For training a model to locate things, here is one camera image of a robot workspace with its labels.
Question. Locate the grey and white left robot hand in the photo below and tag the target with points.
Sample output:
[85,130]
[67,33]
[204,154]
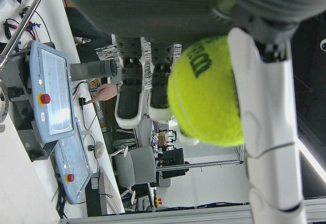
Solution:
[158,12]

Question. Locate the yellow-green tennis ball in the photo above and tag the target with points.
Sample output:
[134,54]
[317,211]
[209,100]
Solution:
[203,99]

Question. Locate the grey-sleeved person's forearm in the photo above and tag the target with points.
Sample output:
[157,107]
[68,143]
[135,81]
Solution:
[94,68]

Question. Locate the person's bare hand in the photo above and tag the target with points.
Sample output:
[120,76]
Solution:
[107,93]

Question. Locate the large blue teach pendant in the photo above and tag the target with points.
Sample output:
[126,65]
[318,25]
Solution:
[54,91]

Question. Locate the shiny metal rod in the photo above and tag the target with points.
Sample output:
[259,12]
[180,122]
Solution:
[24,23]

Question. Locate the white computer mouse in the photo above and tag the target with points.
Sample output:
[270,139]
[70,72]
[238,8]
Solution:
[98,149]

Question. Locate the black monitor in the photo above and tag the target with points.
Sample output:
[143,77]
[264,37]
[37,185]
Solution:
[173,161]

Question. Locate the grey office chair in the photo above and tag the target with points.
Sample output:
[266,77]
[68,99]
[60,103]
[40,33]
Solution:
[138,168]

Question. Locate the small blue teach pendant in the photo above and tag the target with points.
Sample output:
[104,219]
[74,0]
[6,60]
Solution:
[74,165]

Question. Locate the white keyboard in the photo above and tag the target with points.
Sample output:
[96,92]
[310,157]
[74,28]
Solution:
[110,191]

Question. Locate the black computer box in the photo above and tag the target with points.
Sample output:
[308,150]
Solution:
[93,198]

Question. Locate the small black switch box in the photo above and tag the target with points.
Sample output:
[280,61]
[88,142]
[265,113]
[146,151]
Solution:
[82,101]

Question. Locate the aluminium frame table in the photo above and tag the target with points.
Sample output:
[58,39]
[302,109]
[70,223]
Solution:
[201,162]

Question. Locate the white dome camera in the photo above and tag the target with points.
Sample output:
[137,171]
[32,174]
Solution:
[323,43]

